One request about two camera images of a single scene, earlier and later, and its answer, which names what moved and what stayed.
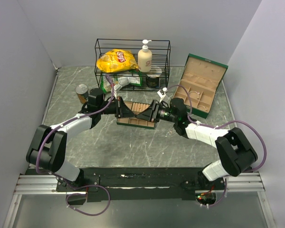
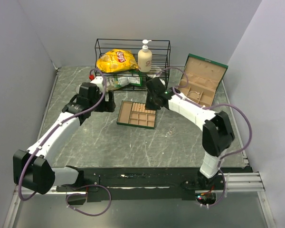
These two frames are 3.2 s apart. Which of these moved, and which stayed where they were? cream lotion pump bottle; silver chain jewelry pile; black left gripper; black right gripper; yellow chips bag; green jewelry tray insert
Moved: black right gripper; black left gripper
Stayed: cream lotion pump bottle; silver chain jewelry pile; yellow chips bag; green jewelry tray insert
